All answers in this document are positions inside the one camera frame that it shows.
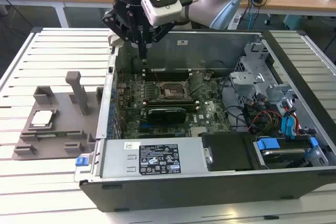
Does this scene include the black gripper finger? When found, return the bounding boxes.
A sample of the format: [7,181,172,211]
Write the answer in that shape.
[101,11,143,59]
[143,22,174,59]

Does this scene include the CPU with silver top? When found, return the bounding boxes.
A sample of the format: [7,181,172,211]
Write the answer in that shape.
[30,110,53,126]

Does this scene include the CPU socket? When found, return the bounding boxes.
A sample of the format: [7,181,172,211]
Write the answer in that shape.
[156,81,190,101]

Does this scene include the pale grey case latch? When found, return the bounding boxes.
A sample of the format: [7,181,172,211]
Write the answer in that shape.
[108,31,123,49]

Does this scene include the black graphics card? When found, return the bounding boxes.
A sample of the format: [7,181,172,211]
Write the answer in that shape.
[147,106,187,124]

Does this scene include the green motherboard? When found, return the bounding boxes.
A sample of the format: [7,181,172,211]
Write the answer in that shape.
[115,70,233,140]

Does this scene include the metal drive cage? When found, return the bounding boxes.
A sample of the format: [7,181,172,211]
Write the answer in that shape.
[228,42,300,109]

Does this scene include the small silver heatsink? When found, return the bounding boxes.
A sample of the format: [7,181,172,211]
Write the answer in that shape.
[190,126,207,137]

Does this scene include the grey parts rack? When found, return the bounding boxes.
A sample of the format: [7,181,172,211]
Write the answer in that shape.
[13,70,106,161]

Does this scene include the green RAM stick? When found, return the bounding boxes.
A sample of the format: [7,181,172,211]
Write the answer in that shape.
[35,132,81,138]

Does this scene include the teal container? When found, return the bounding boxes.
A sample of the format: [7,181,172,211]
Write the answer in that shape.
[283,14,308,31]

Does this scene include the grey power supply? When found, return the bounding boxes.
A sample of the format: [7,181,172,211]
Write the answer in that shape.
[101,138,211,179]

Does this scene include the black plastic shroud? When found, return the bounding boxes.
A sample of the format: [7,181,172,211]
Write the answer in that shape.
[198,132,259,172]

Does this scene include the blue case latch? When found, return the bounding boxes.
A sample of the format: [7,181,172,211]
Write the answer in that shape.
[75,156,89,167]

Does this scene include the hard disk in blue carrier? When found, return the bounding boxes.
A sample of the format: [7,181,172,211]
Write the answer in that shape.
[253,136,320,169]

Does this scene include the black open PC case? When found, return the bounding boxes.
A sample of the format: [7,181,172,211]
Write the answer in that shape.
[73,28,336,213]

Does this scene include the multicolour power wire bundle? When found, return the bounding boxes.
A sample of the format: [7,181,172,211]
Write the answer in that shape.
[248,110,284,133]

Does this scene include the blue data wire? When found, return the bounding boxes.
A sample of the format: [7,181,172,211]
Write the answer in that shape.
[288,112,299,141]
[281,113,290,137]

